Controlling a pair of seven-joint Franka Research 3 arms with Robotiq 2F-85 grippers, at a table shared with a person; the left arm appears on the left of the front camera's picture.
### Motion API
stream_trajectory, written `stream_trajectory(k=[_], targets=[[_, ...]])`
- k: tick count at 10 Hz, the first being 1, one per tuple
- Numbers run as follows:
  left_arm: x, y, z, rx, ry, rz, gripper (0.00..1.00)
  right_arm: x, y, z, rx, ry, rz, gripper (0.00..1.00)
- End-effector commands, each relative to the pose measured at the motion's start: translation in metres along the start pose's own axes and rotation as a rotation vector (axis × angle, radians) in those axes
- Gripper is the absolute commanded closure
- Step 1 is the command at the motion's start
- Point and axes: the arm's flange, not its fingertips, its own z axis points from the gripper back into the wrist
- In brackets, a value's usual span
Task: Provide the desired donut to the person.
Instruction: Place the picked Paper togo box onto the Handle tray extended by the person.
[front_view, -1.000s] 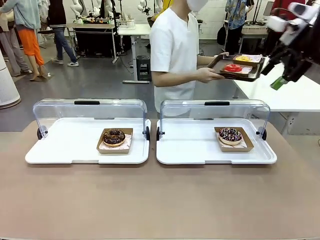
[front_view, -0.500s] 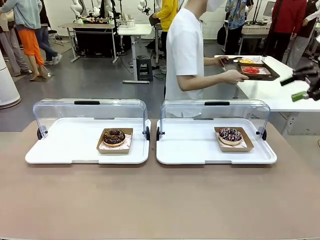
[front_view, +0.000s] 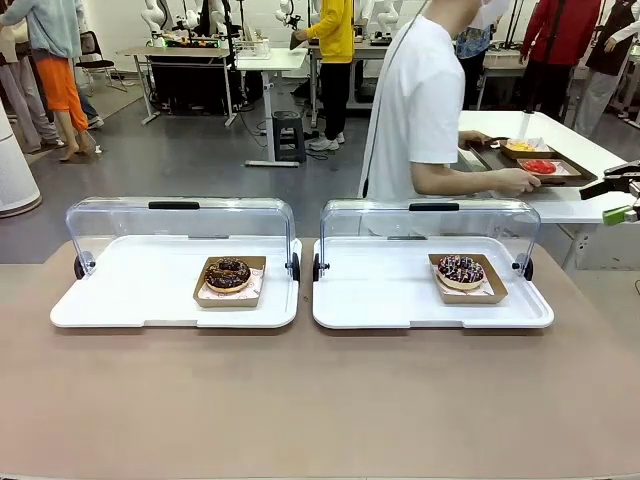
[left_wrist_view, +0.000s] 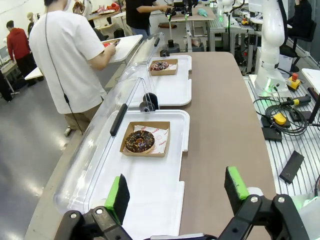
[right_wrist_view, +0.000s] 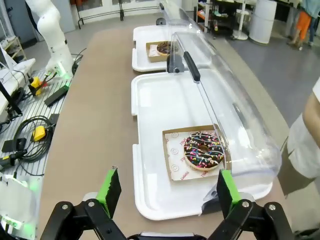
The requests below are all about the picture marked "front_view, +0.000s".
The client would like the clear plastic tray lid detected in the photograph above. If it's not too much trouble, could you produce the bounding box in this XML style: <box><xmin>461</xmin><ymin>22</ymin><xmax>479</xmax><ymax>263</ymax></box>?
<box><xmin>65</xmin><ymin>196</ymin><xmax>296</xmax><ymax>281</ymax></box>
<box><xmin>319</xmin><ymin>198</ymin><xmax>542</xmax><ymax>281</ymax></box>

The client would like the white rectangular table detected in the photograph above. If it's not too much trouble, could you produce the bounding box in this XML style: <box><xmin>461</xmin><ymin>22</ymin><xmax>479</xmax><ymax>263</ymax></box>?
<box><xmin>457</xmin><ymin>109</ymin><xmax>640</xmax><ymax>272</ymax></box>

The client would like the white display tray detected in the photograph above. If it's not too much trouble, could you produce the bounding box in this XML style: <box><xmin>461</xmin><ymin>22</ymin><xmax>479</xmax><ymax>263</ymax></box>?
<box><xmin>49</xmin><ymin>235</ymin><xmax>304</xmax><ymax>330</ymax></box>
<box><xmin>312</xmin><ymin>236</ymin><xmax>556</xmax><ymax>330</ymax></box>

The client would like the black folding chair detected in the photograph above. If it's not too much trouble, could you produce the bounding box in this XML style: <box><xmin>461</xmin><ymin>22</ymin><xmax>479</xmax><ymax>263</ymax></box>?
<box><xmin>74</xmin><ymin>30</ymin><xmax>129</xmax><ymax>99</ymax></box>

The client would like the person in blue patterned shirt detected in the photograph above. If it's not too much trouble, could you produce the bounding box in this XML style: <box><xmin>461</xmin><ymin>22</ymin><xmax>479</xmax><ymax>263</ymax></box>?
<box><xmin>456</xmin><ymin>24</ymin><xmax>495</xmax><ymax>111</ymax></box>

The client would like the person in white shirt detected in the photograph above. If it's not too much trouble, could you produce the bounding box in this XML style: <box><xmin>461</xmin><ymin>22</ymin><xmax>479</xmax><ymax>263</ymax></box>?
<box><xmin>358</xmin><ymin>0</ymin><xmax>501</xmax><ymax>236</ymax></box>

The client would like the figure in orange shorts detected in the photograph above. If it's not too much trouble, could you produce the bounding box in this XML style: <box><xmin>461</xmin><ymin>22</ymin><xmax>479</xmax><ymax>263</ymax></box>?
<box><xmin>0</xmin><ymin>0</ymin><xmax>96</xmax><ymax>162</ymax></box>

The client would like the black slanted pole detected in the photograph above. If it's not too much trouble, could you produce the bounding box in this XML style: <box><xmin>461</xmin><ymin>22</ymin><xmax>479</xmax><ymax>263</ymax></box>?
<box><xmin>521</xmin><ymin>0</ymin><xmax>559</xmax><ymax>141</ymax></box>

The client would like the person's right hand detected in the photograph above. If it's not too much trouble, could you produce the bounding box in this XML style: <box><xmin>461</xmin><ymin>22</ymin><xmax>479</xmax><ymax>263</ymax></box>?
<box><xmin>499</xmin><ymin>166</ymin><xmax>544</xmax><ymax>196</ymax></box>

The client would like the person's right forearm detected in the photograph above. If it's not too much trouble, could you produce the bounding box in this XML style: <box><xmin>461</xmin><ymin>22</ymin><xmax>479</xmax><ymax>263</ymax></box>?
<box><xmin>411</xmin><ymin>160</ymin><xmax>507</xmax><ymax>198</ymax></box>

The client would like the black equipment cabinet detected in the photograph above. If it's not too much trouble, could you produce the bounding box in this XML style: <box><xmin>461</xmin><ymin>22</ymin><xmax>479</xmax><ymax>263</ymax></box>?
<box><xmin>148</xmin><ymin>53</ymin><xmax>232</xmax><ymax>115</ymax></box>

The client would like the person in black vest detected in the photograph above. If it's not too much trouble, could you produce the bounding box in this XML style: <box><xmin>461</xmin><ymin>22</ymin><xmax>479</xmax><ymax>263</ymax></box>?
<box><xmin>572</xmin><ymin>0</ymin><xmax>640</xmax><ymax>139</ymax></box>

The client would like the grey shoulder strap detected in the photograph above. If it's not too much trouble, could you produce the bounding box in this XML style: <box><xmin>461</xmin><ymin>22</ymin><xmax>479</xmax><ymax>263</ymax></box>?
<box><xmin>361</xmin><ymin>2</ymin><xmax>429</xmax><ymax>199</ymax></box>

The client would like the person in red jacket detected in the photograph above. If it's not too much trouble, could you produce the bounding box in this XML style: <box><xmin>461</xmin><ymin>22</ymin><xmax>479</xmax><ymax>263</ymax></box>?
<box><xmin>519</xmin><ymin>0</ymin><xmax>602</xmax><ymax>122</ymax></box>

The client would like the cardboard box of chocolate donut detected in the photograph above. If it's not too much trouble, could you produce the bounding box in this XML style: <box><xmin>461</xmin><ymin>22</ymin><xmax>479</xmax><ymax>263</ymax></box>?
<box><xmin>192</xmin><ymin>255</ymin><xmax>268</xmax><ymax>309</ymax></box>

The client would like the black step stool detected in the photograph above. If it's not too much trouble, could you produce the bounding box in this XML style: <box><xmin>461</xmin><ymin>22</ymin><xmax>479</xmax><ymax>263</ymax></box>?
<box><xmin>271</xmin><ymin>110</ymin><xmax>307</xmax><ymax>164</ymax></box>

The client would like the brown top lab table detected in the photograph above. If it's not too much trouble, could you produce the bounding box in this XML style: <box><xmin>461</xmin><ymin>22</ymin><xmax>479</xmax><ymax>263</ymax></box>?
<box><xmin>116</xmin><ymin>44</ymin><xmax>237</xmax><ymax>127</ymax></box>
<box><xmin>479</xmin><ymin>48</ymin><xmax>527</xmax><ymax>110</ymax></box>

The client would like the white height-adjustable desk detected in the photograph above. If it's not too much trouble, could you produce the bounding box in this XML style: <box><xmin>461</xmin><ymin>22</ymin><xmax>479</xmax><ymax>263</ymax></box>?
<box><xmin>233</xmin><ymin>46</ymin><xmax>312</xmax><ymax>168</ymax></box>

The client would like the white cylindrical air purifier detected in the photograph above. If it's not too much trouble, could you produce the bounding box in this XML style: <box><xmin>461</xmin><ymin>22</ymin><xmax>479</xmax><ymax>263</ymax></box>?
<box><xmin>0</xmin><ymin>97</ymin><xmax>43</xmax><ymax>219</ymax></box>

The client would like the dark brown serving tray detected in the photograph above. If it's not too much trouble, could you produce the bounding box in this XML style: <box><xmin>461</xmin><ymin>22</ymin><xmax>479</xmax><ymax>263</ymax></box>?
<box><xmin>466</xmin><ymin>136</ymin><xmax>599</xmax><ymax>189</ymax></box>

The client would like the cardboard box of yellow donut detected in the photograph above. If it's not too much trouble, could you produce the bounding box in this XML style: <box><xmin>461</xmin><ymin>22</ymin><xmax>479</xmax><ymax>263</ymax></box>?
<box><xmin>499</xmin><ymin>138</ymin><xmax>558</xmax><ymax>161</ymax></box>

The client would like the person's left hand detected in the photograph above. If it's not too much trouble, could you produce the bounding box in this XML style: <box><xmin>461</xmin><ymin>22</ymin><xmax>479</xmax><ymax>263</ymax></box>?
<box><xmin>457</xmin><ymin>130</ymin><xmax>494</xmax><ymax>148</ymax></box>

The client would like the person in yellow hoodie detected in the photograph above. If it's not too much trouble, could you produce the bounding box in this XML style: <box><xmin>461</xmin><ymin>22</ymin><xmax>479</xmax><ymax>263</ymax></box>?
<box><xmin>294</xmin><ymin>0</ymin><xmax>357</xmax><ymax>152</ymax></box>

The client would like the cardboard box of red donut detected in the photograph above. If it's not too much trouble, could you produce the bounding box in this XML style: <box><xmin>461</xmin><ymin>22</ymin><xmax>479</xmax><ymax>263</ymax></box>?
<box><xmin>514</xmin><ymin>157</ymin><xmax>584</xmax><ymax>181</ymax></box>

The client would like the person in beige trousers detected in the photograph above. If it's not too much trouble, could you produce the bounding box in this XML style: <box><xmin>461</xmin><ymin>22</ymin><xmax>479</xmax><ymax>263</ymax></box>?
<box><xmin>0</xmin><ymin>29</ymin><xmax>67</xmax><ymax>152</ymax></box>

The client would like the purple white-striped donut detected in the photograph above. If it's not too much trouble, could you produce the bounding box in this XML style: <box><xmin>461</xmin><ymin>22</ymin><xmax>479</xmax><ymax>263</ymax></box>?
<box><xmin>436</xmin><ymin>254</ymin><xmax>486</xmax><ymax>292</ymax></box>

